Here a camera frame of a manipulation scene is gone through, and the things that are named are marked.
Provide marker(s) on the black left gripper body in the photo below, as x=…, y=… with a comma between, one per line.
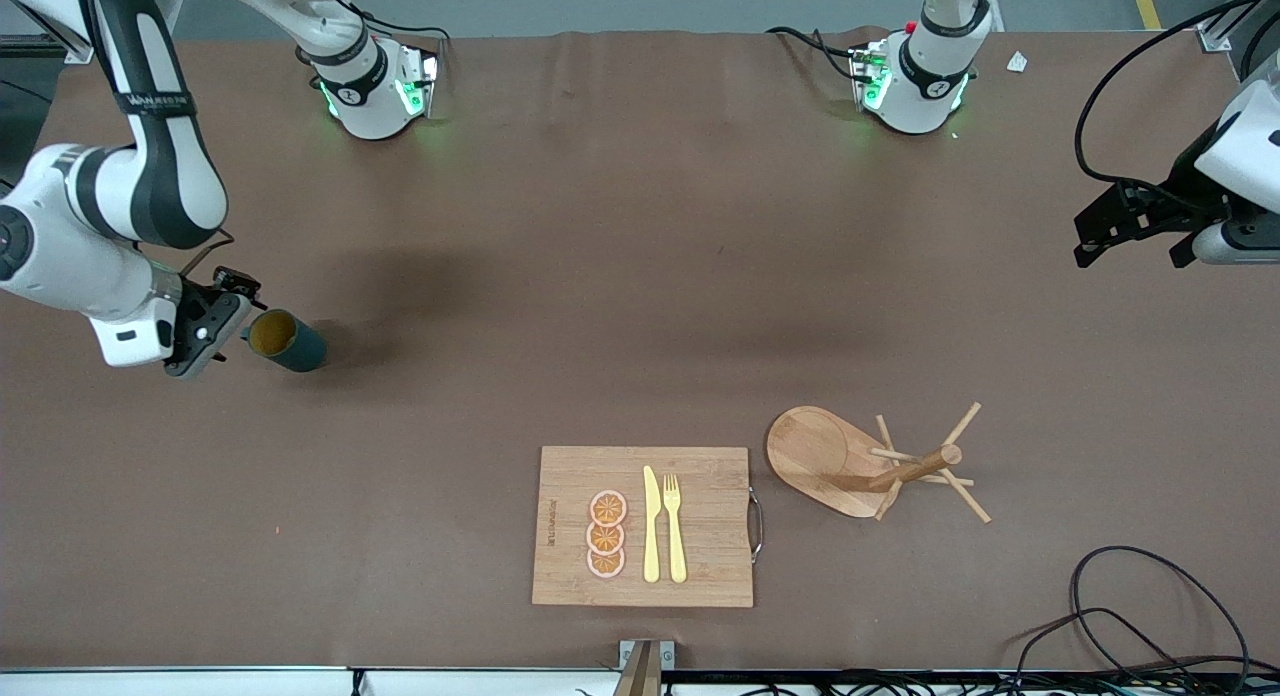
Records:
x=1183, y=194

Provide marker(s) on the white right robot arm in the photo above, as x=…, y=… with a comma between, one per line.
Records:
x=160, y=176

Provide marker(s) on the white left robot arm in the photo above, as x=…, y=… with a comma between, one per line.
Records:
x=925, y=76

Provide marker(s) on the white paper scrap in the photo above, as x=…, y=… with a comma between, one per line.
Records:
x=1017, y=62

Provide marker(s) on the brown table cover sheet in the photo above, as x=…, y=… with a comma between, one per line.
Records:
x=600, y=276

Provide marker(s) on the wooden mug tree stand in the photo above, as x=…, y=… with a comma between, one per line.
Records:
x=815, y=451

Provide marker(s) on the dried orange slice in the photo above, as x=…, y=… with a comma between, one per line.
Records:
x=605, y=538
x=607, y=508
x=605, y=564

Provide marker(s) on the yellow plastic knife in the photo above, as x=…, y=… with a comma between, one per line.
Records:
x=651, y=536

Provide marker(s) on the yellow plastic fork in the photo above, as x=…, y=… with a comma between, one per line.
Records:
x=677, y=546

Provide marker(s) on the aluminium camera mount post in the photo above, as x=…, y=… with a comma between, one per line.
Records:
x=640, y=676

